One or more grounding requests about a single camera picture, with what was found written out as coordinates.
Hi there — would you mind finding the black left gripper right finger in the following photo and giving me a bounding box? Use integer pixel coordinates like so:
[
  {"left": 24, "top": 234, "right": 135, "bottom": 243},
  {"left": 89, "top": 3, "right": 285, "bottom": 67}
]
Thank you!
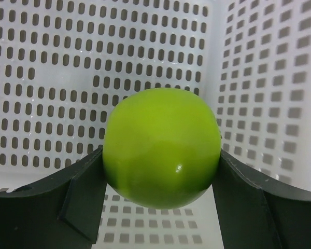
[{"left": 212, "top": 151, "right": 311, "bottom": 248}]

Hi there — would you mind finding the white perforated plastic basket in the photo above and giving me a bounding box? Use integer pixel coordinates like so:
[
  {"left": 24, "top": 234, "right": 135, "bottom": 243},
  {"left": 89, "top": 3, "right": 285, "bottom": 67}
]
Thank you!
[{"left": 0, "top": 1, "right": 311, "bottom": 248}]

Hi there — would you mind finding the green apple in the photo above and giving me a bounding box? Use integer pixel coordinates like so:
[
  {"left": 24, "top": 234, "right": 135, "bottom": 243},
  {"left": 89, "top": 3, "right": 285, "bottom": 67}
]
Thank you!
[{"left": 103, "top": 88, "right": 221, "bottom": 209}]

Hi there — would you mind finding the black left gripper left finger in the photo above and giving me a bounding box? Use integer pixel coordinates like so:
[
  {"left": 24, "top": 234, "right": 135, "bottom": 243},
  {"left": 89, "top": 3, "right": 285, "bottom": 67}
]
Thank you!
[{"left": 0, "top": 147, "right": 107, "bottom": 248}]

